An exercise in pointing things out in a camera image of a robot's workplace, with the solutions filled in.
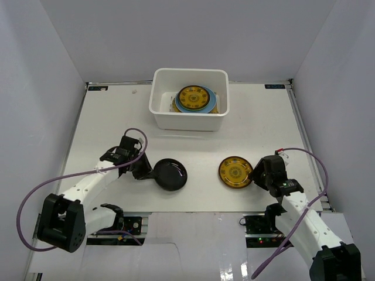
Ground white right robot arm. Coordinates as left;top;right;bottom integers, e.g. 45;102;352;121
251;155;362;280

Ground black plate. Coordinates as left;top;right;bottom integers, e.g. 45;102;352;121
154;158;188;191

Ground white paper sheet front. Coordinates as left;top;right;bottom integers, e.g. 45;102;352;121
28;213;274;280

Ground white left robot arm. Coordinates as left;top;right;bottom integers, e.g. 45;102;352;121
36;136;146;253

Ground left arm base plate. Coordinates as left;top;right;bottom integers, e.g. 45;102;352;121
93;216;142;239

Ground rectangular woven bamboo plate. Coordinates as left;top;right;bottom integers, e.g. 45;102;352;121
213;92;220;114

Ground round woven bamboo plate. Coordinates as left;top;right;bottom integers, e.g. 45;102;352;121
172;99;180;112

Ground white plastic bin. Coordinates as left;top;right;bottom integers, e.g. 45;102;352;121
149;68;230;131

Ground light blue plate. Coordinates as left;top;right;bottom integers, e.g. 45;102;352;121
174;86;216;114

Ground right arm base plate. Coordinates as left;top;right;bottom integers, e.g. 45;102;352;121
238;214;286;248

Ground yellow patterned plate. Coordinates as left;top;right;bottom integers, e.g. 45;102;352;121
218;156;253;189
176;85;210;111

